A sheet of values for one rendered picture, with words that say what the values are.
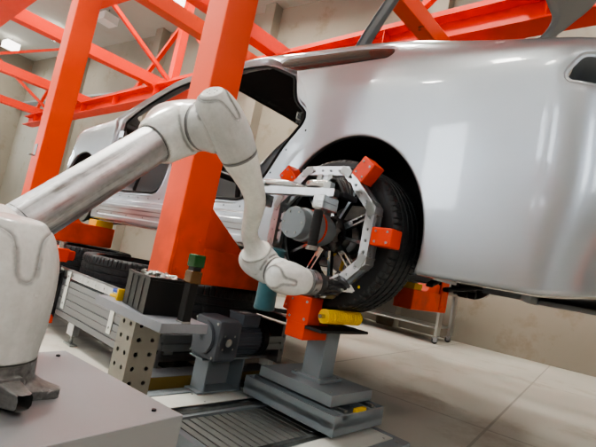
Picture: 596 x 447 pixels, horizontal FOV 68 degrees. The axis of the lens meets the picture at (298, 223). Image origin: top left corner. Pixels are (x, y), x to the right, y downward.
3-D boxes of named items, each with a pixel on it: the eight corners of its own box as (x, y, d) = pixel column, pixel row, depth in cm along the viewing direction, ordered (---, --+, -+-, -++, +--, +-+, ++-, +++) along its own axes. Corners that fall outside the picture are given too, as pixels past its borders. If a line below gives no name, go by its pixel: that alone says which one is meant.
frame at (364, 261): (366, 308, 168) (391, 170, 173) (356, 307, 163) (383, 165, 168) (267, 283, 204) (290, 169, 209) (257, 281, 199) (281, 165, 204)
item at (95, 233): (111, 248, 361) (121, 207, 364) (42, 238, 323) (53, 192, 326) (101, 246, 372) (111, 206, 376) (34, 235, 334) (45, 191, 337)
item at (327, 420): (380, 427, 188) (384, 403, 189) (331, 441, 162) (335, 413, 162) (294, 388, 222) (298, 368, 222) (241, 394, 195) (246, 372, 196)
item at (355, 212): (358, 288, 198) (396, 228, 191) (348, 286, 192) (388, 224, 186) (315, 250, 218) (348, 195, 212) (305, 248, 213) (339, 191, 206)
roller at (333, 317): (364, 326, 191) (367, 313, 192) (324, 325, 169) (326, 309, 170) (354, 324, 195) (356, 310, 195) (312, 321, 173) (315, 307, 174)
